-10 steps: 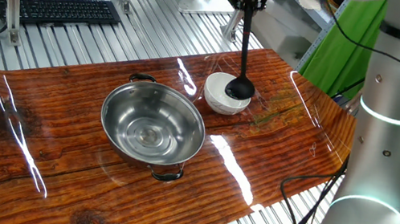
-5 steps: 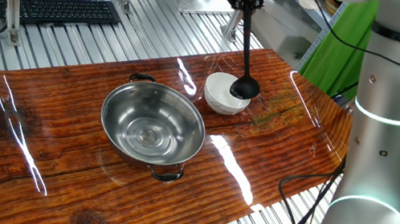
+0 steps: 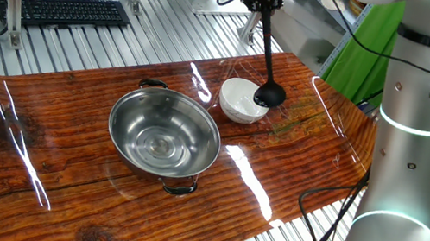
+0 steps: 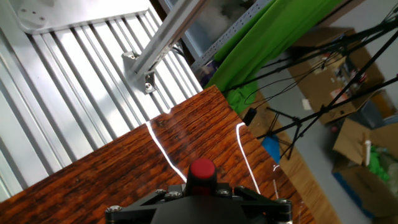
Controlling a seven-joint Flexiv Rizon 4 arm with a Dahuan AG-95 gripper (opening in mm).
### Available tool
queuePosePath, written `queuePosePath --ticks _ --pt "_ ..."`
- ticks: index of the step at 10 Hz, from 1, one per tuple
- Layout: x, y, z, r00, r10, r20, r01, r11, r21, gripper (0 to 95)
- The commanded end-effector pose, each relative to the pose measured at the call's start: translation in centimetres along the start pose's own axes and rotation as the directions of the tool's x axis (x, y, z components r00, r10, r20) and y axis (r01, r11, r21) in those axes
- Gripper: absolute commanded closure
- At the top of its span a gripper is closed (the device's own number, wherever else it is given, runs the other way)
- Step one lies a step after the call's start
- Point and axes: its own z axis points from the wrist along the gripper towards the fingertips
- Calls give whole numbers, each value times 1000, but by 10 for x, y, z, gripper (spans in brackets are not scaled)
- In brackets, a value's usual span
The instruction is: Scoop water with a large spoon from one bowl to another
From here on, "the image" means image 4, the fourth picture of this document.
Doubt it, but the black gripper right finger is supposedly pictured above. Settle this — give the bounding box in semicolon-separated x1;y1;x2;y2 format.
216;183;293;224

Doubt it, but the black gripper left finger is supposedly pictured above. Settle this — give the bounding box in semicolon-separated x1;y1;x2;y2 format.
104;184;187;224

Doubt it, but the black ladle with red band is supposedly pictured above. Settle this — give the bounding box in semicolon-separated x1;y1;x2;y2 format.
185;157;218;197

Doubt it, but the glossy wood grain mat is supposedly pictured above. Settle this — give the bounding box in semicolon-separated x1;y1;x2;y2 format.
0;85;315;224

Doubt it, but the blue cloth bag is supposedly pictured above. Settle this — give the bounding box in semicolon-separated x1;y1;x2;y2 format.
261;135;281;165

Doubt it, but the open cardboard box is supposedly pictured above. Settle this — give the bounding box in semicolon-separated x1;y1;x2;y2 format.
331;117;398;218

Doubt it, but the white plastic tube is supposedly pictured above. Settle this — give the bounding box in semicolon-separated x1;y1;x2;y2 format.
363;139;373;167

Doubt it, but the green packing material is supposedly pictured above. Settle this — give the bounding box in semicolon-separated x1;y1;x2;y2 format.
368;145;391;183

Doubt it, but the purple plastic bag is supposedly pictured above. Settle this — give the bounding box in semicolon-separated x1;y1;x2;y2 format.
198;60;218;86

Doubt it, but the green cloth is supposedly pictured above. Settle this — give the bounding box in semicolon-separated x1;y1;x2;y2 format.
205;0;343;114

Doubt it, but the white metal shelf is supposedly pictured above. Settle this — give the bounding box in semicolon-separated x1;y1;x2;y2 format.
189;0;276;74

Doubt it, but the white stand with base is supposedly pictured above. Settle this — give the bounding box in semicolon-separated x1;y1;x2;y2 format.
9;0;150;35

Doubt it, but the black adapter with cable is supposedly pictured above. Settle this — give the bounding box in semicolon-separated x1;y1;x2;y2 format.
241;107;258;127

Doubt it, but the black floor cable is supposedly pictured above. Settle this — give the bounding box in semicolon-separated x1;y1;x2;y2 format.
170;45;188;60

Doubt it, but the aluminium frame post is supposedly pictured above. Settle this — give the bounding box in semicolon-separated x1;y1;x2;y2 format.
121;0;209;95

